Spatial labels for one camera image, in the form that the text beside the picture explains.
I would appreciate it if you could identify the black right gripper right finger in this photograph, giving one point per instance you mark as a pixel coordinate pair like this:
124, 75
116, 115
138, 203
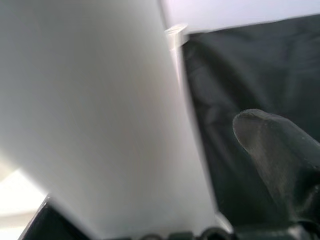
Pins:
280, 155

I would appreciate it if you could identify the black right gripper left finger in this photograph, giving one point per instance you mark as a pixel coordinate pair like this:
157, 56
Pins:
52, 225

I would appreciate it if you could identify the white plastic table top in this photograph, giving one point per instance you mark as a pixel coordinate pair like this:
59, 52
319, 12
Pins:
15, 195

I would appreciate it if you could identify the white plastic table leg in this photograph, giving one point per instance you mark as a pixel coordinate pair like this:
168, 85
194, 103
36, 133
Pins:
87, 100

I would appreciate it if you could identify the black table cloth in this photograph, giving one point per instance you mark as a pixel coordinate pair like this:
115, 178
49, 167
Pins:
250, 75

